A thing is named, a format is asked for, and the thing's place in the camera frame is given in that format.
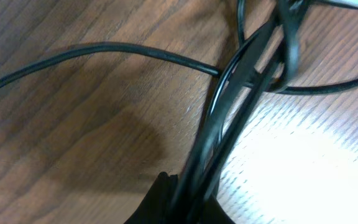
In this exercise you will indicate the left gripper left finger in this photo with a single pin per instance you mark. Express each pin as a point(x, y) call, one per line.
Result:
point(153, 208)

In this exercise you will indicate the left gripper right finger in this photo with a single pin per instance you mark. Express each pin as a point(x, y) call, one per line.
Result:
point(211, 212)

